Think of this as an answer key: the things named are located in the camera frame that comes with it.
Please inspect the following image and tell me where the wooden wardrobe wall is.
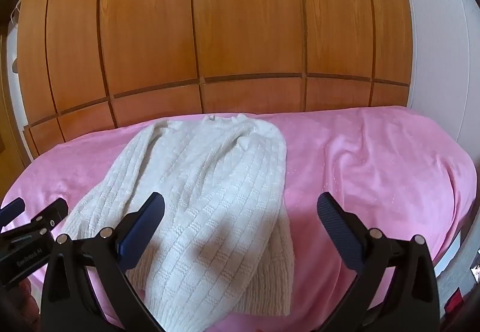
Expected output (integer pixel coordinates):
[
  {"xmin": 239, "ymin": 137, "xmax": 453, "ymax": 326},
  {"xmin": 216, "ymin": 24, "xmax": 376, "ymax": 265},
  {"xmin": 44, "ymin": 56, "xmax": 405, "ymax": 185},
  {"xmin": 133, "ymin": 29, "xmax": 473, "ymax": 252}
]
[{"xmin": 17, "ymin": 0, "xmax": 413, "ymax": 155}]

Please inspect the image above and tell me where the pink bedspread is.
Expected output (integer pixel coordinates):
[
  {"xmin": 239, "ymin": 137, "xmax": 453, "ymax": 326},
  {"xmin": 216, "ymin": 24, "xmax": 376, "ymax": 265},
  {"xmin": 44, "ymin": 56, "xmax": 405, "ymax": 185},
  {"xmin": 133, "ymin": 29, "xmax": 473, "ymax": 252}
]
[{"xmin": 0, "ymin": 105, "xmax": 478, "ymax": 332}]

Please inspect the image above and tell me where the red yellow object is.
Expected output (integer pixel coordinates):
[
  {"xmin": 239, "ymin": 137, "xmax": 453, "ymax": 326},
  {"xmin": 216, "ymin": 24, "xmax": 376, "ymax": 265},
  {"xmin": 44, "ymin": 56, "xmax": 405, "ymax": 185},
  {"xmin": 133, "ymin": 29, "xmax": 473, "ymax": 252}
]
[{"xmin": 444, "ymin": 287, "xmax": 465, "ymax": 319}]

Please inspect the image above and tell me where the white knitted sweater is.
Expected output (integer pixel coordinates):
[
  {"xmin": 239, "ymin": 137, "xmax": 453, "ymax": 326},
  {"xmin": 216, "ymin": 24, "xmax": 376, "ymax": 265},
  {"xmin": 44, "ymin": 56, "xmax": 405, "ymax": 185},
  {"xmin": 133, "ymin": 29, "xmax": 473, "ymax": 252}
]
[{"xmin": 63, "ymin": 114, "xmax": 295, "ymax": 331}]

